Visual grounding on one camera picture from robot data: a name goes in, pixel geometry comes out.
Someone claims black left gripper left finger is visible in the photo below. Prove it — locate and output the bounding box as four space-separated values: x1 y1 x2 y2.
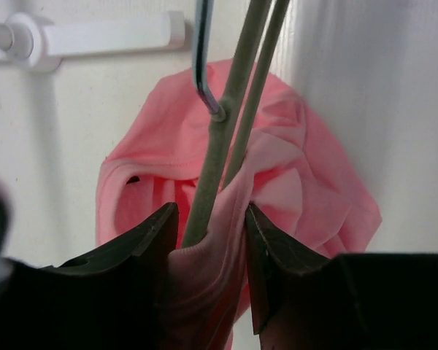
0 203 178 349

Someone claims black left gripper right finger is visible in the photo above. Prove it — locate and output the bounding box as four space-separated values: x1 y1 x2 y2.
245 205 438 349

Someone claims pink t shirt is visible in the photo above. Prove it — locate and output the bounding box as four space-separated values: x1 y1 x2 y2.
96 70 382 349

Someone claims grey velvet hanger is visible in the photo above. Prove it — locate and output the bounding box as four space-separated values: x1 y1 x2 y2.
181 1 289 248

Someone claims white clothes rack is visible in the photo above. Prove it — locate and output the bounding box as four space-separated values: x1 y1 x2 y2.
0 11 185 73

